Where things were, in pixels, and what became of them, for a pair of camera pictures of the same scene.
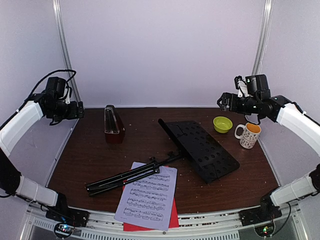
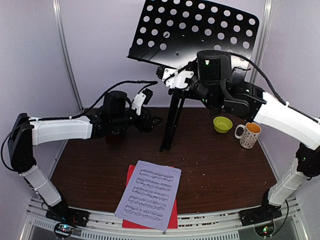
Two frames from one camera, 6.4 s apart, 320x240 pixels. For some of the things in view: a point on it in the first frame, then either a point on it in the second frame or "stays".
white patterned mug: x=251 y=133 stays
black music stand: x=205 y=151 to x=171 y=33
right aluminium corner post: x=263 y=37 stays
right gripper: x=225 y=97 to x=184 y=94
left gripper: x=73 y=114 to x=148 y=127
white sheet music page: x=149 y=201 stays
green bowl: x=222 y=124 stays
